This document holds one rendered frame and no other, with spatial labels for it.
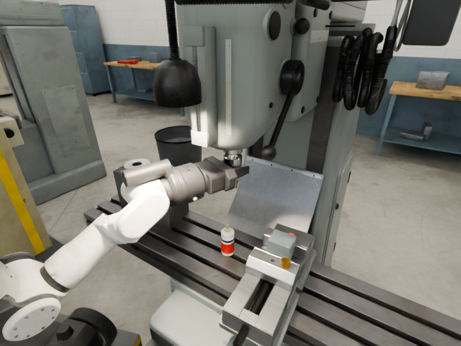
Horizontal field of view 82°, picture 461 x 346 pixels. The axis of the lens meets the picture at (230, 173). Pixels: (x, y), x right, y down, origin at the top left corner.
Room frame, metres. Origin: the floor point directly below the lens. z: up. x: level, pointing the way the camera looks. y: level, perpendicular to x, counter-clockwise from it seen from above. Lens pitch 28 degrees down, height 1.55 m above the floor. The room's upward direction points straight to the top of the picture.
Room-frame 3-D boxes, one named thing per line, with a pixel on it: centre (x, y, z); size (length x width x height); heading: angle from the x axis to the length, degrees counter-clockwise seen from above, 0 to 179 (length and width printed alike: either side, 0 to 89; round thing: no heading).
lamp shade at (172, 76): (0.42, 0.08, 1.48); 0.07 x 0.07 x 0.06
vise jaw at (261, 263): (0.48, -0.11, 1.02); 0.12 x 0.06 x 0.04; 60
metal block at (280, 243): (0.53, -0.13, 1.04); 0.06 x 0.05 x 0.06; 60
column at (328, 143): (1.13, -0.33, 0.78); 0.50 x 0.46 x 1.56; 148
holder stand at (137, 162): (0.82, 0.28, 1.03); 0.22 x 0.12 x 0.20; 65
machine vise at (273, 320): (0.50, -0.12, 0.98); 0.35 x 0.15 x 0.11; 150
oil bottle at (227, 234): (0.62, 0.01, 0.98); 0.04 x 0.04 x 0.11
